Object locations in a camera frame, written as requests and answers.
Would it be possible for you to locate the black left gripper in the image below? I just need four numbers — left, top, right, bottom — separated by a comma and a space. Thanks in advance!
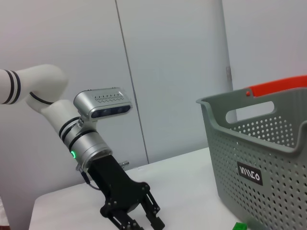
86, 155, 166, 230

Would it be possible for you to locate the grey perforated storage basket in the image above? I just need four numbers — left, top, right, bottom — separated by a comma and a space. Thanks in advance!
196, 87, 307, 230

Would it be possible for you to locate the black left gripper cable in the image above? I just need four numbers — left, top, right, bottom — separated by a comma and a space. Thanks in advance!
76, 165, 103, 191

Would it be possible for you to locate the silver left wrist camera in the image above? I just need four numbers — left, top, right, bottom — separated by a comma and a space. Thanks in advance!
73, 87, 133, 125

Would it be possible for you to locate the orange basket handle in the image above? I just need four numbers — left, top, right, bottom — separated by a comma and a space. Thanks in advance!
246, 75, 307, 98

